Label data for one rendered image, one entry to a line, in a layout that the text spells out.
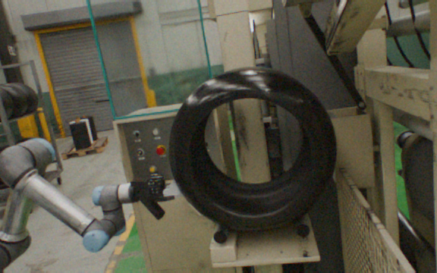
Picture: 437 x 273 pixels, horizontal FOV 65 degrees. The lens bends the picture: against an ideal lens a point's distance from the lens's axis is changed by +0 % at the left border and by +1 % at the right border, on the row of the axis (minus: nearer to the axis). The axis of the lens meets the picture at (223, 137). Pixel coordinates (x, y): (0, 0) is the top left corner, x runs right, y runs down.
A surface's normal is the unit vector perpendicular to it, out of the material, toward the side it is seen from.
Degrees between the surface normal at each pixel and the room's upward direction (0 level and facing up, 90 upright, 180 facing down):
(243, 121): 90
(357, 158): 90
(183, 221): 90
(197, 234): 90
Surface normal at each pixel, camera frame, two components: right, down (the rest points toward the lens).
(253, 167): -0.12, 0.24
